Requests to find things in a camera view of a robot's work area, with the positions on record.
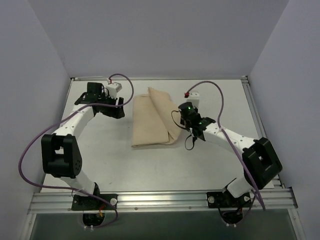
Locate right thin black cable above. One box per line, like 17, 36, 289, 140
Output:
170, 109, 198, 151

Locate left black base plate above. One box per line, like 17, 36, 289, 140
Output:
71, 193, 118, 211

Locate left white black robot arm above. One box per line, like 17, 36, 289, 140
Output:
41, 82, 125, 210

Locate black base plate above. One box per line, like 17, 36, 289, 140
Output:
206, 190, 252, 209
71, 193, 118, 211

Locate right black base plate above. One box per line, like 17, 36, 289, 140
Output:
206, 190, 252, 209

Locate back aluminium rail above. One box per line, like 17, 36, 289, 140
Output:
71, 75, 249, 82

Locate beige surgical wrap cloth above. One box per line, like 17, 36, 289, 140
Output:
131, 87, 182, 148

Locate right aluminium side rail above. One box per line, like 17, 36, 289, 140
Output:
241, 76, 286, 188

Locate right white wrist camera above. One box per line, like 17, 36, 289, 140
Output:
184, 90, 200, 109

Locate front aluminium rail frame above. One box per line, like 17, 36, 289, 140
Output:
28, 187, 298, 214

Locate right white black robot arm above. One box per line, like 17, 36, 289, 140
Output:
178, 102, 283, 207

